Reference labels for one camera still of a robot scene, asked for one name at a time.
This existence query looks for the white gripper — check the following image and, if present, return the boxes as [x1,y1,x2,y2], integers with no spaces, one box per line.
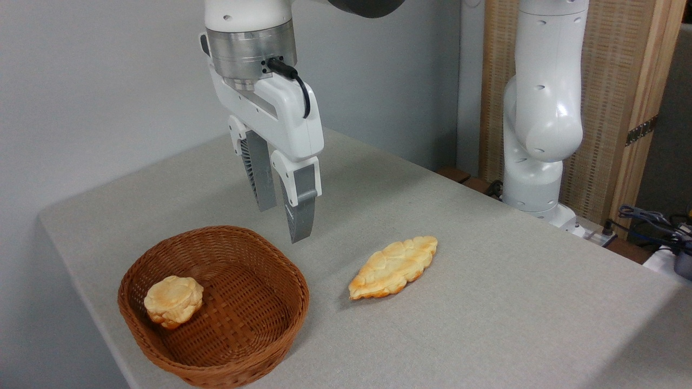
[208,59,325,244]

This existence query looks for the round golden bread roll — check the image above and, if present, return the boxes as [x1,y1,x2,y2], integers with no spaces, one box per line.
[144,276,205,330]

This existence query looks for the oval braided bread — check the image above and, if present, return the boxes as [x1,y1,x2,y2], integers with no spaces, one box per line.
[348,236,438,301]

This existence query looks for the brown wicker basket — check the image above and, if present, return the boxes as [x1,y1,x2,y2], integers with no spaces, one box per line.
[117,225,310,389]

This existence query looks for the woven wooden screen panel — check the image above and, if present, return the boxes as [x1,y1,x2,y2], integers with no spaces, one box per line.
[478,0,687,241]

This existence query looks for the metal screen hinge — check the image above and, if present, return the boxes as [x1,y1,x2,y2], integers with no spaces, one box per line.
[626,115,659,146]

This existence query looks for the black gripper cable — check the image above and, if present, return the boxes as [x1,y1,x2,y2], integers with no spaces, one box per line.
[267,57,312,119]

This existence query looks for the dark cable bundle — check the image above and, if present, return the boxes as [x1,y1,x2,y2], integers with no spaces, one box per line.
[618,204,692,254]

